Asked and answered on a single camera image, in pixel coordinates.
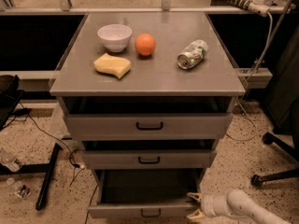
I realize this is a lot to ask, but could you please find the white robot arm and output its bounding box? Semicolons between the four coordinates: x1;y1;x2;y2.
187;189;291;224

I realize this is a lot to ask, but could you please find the small floor wrapper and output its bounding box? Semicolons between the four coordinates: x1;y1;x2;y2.
14;184;31;199

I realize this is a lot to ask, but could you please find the orange fruit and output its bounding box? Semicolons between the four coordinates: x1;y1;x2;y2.
135;34;156;56

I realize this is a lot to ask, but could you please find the black stand base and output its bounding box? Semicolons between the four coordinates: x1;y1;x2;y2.
0;144;61;211

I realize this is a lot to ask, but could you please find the grey bottom drawer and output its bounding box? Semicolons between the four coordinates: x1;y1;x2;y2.
88;169;203;218

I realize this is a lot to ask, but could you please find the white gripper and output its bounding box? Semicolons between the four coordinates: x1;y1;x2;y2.
187;192;230;219

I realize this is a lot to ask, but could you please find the crushed soda can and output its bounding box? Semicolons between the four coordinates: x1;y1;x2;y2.
178;40;208;70

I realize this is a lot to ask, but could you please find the grey top drawer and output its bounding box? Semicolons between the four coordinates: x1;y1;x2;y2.
64;113;233;141

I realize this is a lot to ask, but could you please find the white spiral hose fixture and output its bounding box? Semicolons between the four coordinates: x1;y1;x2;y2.
225;0;270;17

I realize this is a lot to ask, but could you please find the black office chair base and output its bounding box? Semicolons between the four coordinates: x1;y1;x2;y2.
250;103;299;188

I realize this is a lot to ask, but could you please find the black floor cable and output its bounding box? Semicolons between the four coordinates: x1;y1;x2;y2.
12;100;86;185

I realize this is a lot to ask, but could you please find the clear plastic bottle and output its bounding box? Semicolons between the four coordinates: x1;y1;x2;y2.
0;148;21;172

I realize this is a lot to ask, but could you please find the white bowl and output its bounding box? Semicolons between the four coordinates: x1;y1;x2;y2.
97;24;133;52

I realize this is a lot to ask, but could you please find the yellow sponge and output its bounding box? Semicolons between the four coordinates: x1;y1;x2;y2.
93;53;132;79

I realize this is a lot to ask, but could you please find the grey drawer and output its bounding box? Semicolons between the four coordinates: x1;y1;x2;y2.
82;149;217;170
88;169;203;218
64;113;233;141

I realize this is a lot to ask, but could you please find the grey drawer cabinet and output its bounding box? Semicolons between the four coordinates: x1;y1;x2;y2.
50;10;247;203

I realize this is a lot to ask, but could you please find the grey middle drawer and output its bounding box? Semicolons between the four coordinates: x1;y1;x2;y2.
82;149;217;170

